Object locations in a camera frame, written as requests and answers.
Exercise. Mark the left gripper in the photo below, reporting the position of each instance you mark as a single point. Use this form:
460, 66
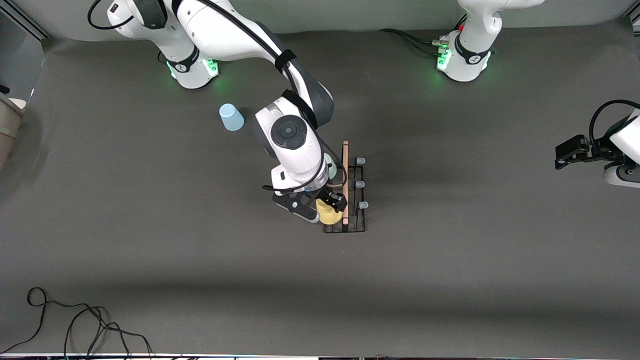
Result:
596, 148

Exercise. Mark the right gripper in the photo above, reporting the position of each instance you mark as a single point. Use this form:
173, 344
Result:
330, 195

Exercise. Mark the yellow plastic cup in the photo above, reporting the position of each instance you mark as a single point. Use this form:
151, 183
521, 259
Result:
327, 216

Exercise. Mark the pale green plastic cup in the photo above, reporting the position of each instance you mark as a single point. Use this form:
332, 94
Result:
331, 167

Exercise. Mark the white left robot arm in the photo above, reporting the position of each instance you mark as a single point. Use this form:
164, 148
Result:
465, 55

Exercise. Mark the light blue plastic cup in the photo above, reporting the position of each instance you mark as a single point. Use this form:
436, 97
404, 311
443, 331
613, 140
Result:
231, 118

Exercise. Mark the dark grey table mat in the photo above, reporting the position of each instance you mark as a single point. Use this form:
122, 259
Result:
450, 300

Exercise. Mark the beige box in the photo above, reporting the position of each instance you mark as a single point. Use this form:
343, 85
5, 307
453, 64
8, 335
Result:
7, 130

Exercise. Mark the black frame rail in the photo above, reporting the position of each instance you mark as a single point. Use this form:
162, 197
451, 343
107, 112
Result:
36, 26

